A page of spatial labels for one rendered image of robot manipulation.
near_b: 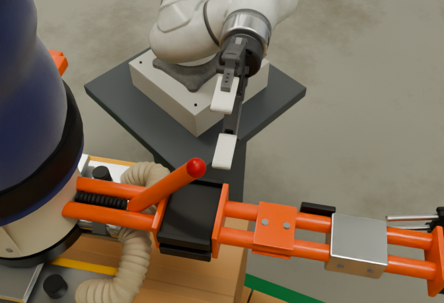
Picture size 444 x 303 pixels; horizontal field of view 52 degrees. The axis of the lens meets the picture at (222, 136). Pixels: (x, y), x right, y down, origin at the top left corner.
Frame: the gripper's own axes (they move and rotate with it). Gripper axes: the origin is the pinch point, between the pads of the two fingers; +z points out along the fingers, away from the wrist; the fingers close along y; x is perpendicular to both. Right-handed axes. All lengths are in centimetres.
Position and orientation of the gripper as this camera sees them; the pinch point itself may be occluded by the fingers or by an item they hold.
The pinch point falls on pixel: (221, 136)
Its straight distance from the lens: 69.4
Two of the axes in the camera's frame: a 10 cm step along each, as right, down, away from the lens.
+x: -9.8, -1.4, 1.1
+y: 0.0, 6.3, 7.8
